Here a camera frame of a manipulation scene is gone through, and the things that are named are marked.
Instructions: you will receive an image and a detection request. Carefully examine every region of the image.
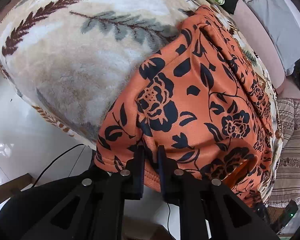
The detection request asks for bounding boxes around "orange black floral garment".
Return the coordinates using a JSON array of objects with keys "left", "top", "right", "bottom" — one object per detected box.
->
[{"left": 94, "top": 5, "right": 274, "bottom": 207}]

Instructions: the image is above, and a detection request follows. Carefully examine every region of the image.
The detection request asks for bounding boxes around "black device with green light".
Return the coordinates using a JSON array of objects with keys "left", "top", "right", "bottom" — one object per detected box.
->
[{"left": 255, "top": 199, "right": 299, "bottom": 233}]

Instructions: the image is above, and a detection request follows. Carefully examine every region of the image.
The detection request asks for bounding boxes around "striped beige cushion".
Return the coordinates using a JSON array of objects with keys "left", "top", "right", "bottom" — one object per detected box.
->
[{"left": 268, "top": 99, "right": 300, "bottom": 207}]

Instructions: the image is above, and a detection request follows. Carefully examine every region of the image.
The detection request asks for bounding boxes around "beige leaf-pattern fleece blanket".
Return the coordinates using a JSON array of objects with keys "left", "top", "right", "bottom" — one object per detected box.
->
[{"left": 0, "top": 0, "right": 282, "bottom": 203}]

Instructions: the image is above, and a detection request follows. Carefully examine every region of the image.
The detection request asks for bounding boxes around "grey pillow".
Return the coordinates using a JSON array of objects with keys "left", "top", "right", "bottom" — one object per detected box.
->
[{"left": 246, "top": 0, "right": 300, "bottom": 76}]

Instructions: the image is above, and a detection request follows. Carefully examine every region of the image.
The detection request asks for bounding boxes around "black cable on floor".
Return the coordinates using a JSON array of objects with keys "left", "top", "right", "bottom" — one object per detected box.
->
[{"left": 31, "top": 143, "right": 87, "bottom": 188}]

